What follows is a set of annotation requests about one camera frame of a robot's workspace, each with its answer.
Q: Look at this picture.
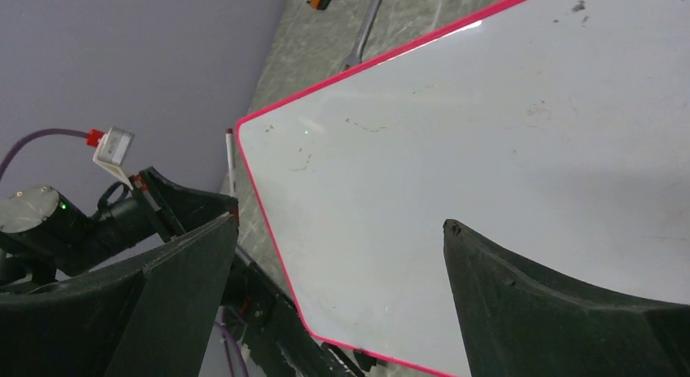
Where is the pink framed whiteboard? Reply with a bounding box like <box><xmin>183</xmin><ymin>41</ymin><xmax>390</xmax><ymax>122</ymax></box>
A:
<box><xmin>237</xmin><ymin>0</ymin><xmax>689</xmax><ymax>376</ymax></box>

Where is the white marker pen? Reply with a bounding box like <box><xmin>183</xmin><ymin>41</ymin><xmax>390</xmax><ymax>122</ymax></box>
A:
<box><xmin>225</xmin><ymin>128</ymin><xmax>237</xmax><ymax>197</ymax></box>

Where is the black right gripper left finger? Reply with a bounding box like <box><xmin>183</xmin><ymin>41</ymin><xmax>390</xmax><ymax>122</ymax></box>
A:
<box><xmin>1</xmin><ymin>214</ymin><xmax>238</xmax><ymax>376</ymax></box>

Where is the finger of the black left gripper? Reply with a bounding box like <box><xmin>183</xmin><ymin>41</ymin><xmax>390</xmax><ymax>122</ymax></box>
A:
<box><xmin>223</xmin><ymin>248</ymin><xmax>378</xmax><ymax>376</ymax></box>

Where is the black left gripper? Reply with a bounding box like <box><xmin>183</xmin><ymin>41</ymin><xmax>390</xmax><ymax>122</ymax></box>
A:
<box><xmin>129</xmin><ymin>167</ymin><xmax>238</xmax><ymax>242</ymax></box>

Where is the silver wrench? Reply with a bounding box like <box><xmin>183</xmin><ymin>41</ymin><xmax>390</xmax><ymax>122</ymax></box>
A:
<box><xmin>340</xmin><ymin>0</ymin><xmax>382</xmax><ymax>72</ymax></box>

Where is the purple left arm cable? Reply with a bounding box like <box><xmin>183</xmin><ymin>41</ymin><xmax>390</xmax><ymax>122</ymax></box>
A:
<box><xmin>0</xmin><ymin>128</ymin><xmax>92</xmax><ymax>182</ymax></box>

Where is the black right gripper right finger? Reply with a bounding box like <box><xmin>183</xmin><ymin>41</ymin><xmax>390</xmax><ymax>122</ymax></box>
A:
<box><xmin>443</xmin><ymin>219</ymin><xmax>689</xmax><ymax>376</ymax></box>

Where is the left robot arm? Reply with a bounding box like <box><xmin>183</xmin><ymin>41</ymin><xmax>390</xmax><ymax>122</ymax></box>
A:
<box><xmin>1</xmin><ymin>168</ymin><xmax>375</xmax><ymax>376</ymax></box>

